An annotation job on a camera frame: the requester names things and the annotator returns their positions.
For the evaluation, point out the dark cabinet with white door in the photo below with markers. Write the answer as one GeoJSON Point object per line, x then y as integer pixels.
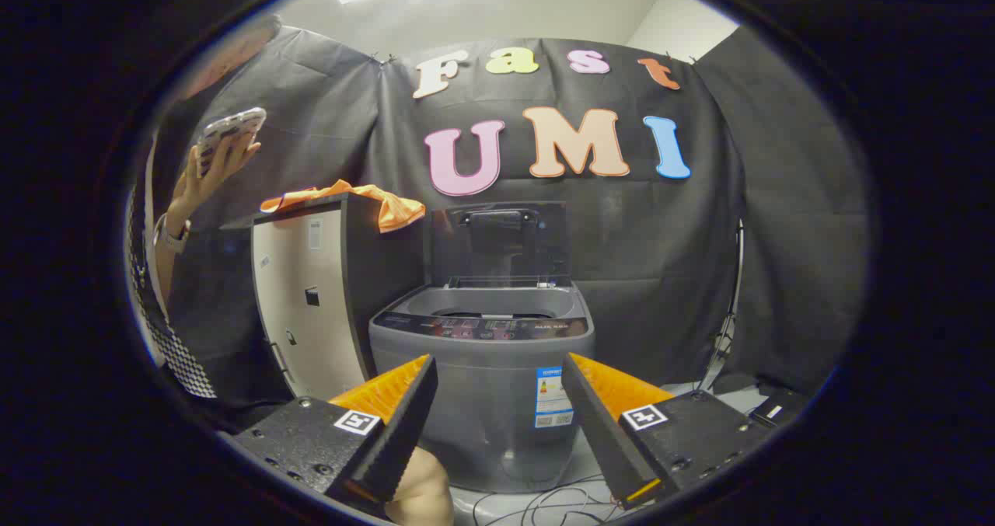
{"type": "Point", "coordinates": [311, 262]}

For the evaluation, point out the person's knee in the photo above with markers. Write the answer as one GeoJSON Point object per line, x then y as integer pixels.
{"type": "Point", "coordinates": [424, 491]}

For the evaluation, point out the black backdrop cloth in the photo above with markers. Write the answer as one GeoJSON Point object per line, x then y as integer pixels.
{"type": "Point", "coordinates": [645, 238]}

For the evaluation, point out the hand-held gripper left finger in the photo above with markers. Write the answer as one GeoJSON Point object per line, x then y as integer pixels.
{"type": "Point", "coordinates": [408, 417]}

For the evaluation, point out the black box with white label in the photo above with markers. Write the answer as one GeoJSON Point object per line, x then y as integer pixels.
{"type": "Point", "coordinates": [781, 409]}

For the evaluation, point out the orange polo shirt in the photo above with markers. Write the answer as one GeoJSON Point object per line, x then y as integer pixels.
{"type": "Point", "coordinates": [392, 207]}

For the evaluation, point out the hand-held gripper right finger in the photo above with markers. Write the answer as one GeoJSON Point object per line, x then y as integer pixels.
{"type": "Point", "coordinates": [595, 425]}

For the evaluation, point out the white wristwatch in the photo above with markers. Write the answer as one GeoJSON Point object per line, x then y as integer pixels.
{"type": "Point", "coordinates": [172, 235]}

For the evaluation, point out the grey washing machine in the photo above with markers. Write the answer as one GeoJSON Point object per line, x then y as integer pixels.
{"type": "Point", "coordinates": [482, 402]}

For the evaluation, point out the white patterned smartphone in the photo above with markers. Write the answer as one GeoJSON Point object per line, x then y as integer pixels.
{"type": "Point", "coordinates": [231, 128]}

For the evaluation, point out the dark washing machine lid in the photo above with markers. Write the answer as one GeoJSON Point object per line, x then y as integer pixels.
{"type": "Point", "coordinates": [497, 238]}

